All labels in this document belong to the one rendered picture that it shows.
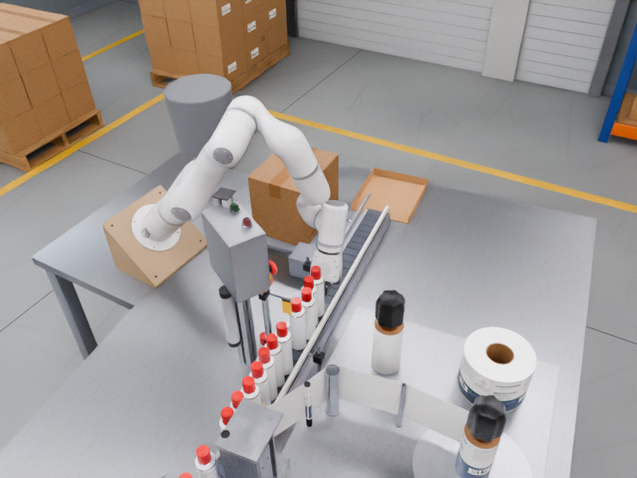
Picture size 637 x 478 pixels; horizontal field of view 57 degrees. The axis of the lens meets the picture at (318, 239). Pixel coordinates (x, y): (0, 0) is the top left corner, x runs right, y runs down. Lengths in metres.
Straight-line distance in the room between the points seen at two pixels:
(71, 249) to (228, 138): 1.13
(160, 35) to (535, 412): 4.58
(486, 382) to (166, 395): 0.96
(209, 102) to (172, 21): 1.58
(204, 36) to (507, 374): 4.15
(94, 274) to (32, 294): 1.36
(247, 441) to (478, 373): 0.67
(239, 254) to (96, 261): 1.15
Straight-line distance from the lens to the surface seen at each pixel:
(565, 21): 5.63
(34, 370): 3.32
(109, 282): 2.35
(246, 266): 1.43
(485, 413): 1.45
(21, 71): 4.76
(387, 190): 2.65
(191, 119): 4.05
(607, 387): 3.18
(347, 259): 2.21
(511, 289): 2.25
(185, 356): 2.01
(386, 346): 1.74
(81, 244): 2.57
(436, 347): 1.94
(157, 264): 2.28
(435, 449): 1.71
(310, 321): 1.86
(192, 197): 1.91
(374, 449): 1.71
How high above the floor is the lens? 2.35
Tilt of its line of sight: 40 degrees down
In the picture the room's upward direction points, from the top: 1 degrees counter-clockwise
